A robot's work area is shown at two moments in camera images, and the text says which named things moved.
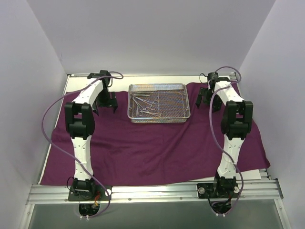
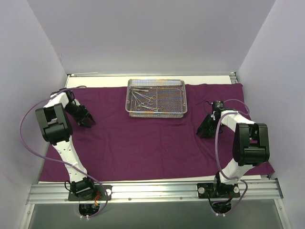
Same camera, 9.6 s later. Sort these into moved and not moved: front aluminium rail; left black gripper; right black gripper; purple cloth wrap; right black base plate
Moved: left black gripper; right black gripper
Not moved: purple cloth wrap; right black base plate; front aluminium rail
